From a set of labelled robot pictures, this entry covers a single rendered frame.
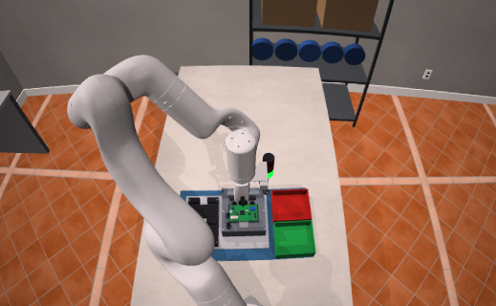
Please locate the green open bin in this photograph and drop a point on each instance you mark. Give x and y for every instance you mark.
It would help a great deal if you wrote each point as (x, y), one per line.
(292, 237)

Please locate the red bin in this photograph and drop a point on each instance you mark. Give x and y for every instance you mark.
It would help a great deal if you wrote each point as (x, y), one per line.
(291, 205)

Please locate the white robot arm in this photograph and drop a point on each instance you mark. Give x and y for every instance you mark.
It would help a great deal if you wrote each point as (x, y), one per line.
(175, 233)

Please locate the green circuit board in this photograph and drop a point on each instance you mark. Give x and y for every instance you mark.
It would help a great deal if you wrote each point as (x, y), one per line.
(246, 213)

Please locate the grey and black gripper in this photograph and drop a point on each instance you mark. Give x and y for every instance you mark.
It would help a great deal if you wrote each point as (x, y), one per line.
(241, 190)

